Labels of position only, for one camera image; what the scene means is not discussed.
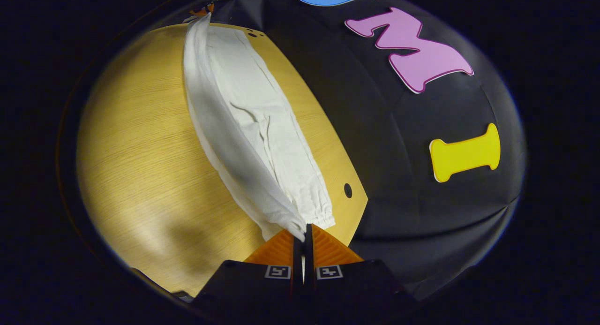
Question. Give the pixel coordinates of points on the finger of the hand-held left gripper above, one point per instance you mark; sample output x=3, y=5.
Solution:
x=202, y=10

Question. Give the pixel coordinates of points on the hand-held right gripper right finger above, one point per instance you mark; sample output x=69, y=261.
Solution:
x=356, y=283

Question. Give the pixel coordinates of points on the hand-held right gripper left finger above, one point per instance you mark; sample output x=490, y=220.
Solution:
x=248, y=283

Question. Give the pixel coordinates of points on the white jeans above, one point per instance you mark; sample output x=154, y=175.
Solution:
x=262, y=128

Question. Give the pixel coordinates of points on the black backdrop cloth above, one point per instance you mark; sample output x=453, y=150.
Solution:
x=398, y=128

